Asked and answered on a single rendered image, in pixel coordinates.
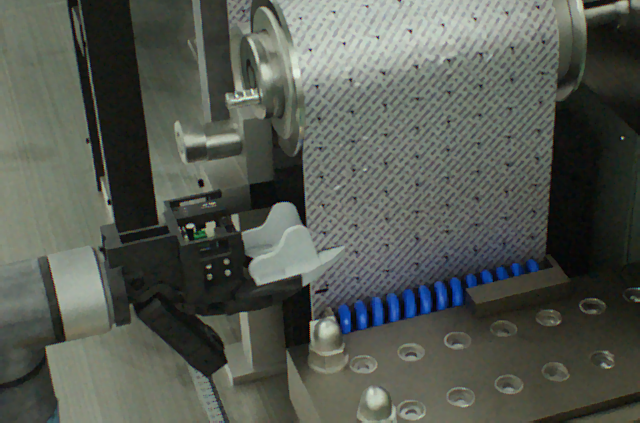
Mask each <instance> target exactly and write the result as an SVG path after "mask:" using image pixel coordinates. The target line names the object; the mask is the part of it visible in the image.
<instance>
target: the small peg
mask: <svg viewBox="0 0 640 423"><path fill-rule="evenodd" d="M259 102H260V96H259V92H258V90H257V89H256V88H252V89H250V90H248V89H247V90H243V91H236V92H234V93H232V92H231V93H226V95H225V103H226V107H227V108H228V109H229V110H230V109H235V108H236V107H237V108H241V107H243V106H251V105H252V104H253V105H256V104H259Z"/></svg>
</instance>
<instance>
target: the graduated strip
mask: <svg viewBox="0 0 640 423"><path fill-rule="evenodd" d="M185 362H186V361H185ZM186 365H187V367H188V370H189V373H190V375H191V378H192V381H193V384H194V386H195V389H196V392H197V394H198V397H199V400H200V403H201V405H202V408H203V411H204V413H205V416H206V419H207V421H208V423H232V421H231V419H230V416H229V414H228V411H227V409H226V406H225V403H224V401H223V398H222V396H221V393H220V391H219V388H218V386H217V383H216V380H215V378H214V375H213V374H212V375H211V376H210V377H208V378H206V377H205V376H203V375H202V374H201V373H200V372H199V371H198V370H195V369H194V368H192V367H191V366H190V365H189V364H188V363H187V362H186Z"/></svg>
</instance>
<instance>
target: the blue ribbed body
mask: <svg viewBox="0 0 640 423"><path fill-rule="evenodd" d="M525 269H526V272H524V269H523V267H522V265H520V264H519V263H514V264H513V265H511V269H510V273H511V276H509V274H508V271H507V269H506V268H504V267H498V268H497V269H496V272H495V277H496V280H494V279H493V276H492V274H491V272H489V271H488V270H484V271H482V272H481V274H480V282H481V283H479V284H478V281H477V279H476V277H475V275H473V274H468V275H467V276H466V277H465V287H463V286H462V284H461V281H460V280H459V279H458V278H452V279H451V280H450V282H449V288H450V291H447V289H446V287H445V285H444V283H443V282H441V281H439V282H436V283H435V284H434V295H431V292H430V290H429V288H428V287H427V286H425V285H422V286H420V287H419V288H418V296H419V298H417V299H415V296H414V293H413V291H412V290H410V289H405V290H404V291H403V293H402V299H403V302H401V303H399V299H398V297H397V295H396V294H394V293H389V294H388V295H387V298H386V302H387V306H384V307H383V304H382V301H381V299H380V298H379V297H377V296H376V297H373V298H372V299H371V302H370V305H371V309H372V310H368V311H367V308H366V305H365V303H364V302H363V301H361V300H359V301H357V302H356V303H355V304H354V309H355V314H350V309H349V308H348V306H347V305H345V304H343V305H340V306H339V307H338V314H339V318H336V319H337V321H338V323H339V325H340V327H341V330H342V334H346V333H350V332H354V331H358V330H362V329H366V328H370V327H374V326H378V325H383V324H387V323H391V322H395V321H399V320H403V319H407V318H411V317H415V316H419V315H423V314H427V313H431V312H435V311H439V310H444V309H448V308H452V307H456V306H460V305H464V304H465V289H466V288H470V287H475V286H479V285H483V284H487V283H491V282H495V281H499V280H503V279H507V278H512V277H516V276H520V275H524V274H528V273H532V272H536V271H540V270H545V269H549V267H545V268H541V269H540V268H539V265H538V263H537V261H535V260H533V259H529V260H528V261H527V262H526V266H525Z"/></svg>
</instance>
